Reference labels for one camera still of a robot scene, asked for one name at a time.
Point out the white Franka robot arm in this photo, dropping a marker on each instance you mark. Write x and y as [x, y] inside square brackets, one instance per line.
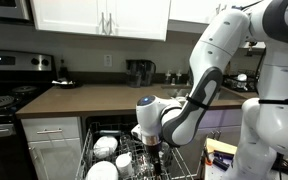
[217, 43]

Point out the white corner upper cabinet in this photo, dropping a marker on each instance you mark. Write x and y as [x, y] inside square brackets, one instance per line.
[190, 10]

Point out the small soap dispenser bottle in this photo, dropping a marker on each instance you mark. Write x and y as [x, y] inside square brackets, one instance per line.
[178, 76]
[168, 77]

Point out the black bar clamp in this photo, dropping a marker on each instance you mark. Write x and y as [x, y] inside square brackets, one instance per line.
[222, 160]

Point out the small dark dish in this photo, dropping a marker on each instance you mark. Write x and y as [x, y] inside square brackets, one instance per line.
[64, 84]

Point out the black stainless electric stove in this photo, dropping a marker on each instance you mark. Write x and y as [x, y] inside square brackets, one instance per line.
[4, 83]

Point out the clear drinking glass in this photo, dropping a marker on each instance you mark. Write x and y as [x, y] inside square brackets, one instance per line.
[124, 141]
[165, 151]

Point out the white drawer front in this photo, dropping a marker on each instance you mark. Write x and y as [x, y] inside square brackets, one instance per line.
[50, 125]

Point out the white ceramic bowl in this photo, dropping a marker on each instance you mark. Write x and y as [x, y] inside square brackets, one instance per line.
[105, 146]
[102, 171]

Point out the small coil stove burner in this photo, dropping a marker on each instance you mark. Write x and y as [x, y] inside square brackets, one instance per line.
[24, 89]

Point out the small white jar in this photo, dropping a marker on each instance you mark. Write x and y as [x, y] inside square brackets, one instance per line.
[241, 80]

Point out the stainless microwave oven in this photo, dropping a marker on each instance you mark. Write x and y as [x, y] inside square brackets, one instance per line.
[4, 8]

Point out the black dishwasher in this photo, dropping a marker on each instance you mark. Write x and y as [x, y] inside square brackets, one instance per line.
[110, 120]

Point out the white cabinet door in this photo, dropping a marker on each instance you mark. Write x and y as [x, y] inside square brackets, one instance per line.
[67, 15]
[55, 160]
[137, 16]

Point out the black counter dish rack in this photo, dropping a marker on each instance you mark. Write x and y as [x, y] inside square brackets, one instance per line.
[240, 85]

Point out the light wooden board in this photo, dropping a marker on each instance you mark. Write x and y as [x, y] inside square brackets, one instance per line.
[217, 145]

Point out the white wall outlet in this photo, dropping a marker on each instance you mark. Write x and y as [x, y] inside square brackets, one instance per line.
[108, 60]

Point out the white ceramic mug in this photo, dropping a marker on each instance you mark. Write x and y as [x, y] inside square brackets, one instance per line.
[124, 165]

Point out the white sink base cabinet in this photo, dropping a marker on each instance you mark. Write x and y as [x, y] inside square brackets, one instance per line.
[229, 123]

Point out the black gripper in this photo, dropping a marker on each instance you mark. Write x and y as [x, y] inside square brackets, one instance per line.
[152, 151]

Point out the white upper cabinet door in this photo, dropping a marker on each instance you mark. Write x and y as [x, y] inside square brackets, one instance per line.
[67, 15]
[137, 16]

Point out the white lower cabinet door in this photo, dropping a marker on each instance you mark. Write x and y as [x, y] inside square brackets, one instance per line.
[55, 160]

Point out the light blue plastic lid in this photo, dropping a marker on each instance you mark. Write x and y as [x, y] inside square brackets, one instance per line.
[109, 132]

